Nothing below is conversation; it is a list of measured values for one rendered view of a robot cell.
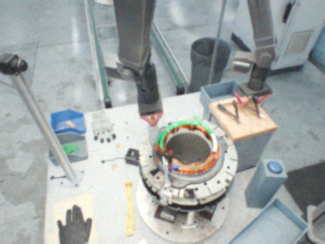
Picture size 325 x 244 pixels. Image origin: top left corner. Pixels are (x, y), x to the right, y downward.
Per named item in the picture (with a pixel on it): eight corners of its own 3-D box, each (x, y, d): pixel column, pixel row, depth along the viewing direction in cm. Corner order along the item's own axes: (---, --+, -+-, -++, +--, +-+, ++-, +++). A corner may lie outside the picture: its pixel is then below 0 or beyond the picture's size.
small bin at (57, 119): (85, 115, 133) (81, 106, 127) (87, 133, 124) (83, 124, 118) (54, 122, 129) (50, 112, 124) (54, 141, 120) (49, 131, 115)
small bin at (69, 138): (87, 138, 122) (83, 128, 116) (88, 160, 113) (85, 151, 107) (54, 145, 119) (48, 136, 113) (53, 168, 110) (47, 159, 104)
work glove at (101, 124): (90, 113, 134) (89, 110, 132) (111, 109, 136) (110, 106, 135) (93, 146, 118) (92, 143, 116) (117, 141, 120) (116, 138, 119)
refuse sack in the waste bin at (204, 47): (183, 69, 261) (185, 39, 236) (215, 64, 268) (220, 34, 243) (195, 91, 236) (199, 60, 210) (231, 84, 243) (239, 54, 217)
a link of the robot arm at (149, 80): (148, 72, 54) (158, 57, 57) (122, 67, 56) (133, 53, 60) (151, 94, 59) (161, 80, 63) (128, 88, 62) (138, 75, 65)
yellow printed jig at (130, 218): (124, 184, 104) (122, 180, 101) (131, 183, 105) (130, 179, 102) (127, 237, 89) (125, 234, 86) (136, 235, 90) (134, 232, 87)
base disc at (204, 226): (128, 166, 109) (128, 165, 108) (207, 147, 116) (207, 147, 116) (148, 257, 83) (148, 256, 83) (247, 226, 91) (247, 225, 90)
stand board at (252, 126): (208, 107, 100) (209, 102, 98) (247, 97, 104) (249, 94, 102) (232, 142, 87) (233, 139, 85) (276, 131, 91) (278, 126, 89)
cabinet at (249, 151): (202, 144, 119) (209, 107, 100) (234, 136, 123) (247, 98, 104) (219, 178, 106) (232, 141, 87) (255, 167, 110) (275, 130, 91)
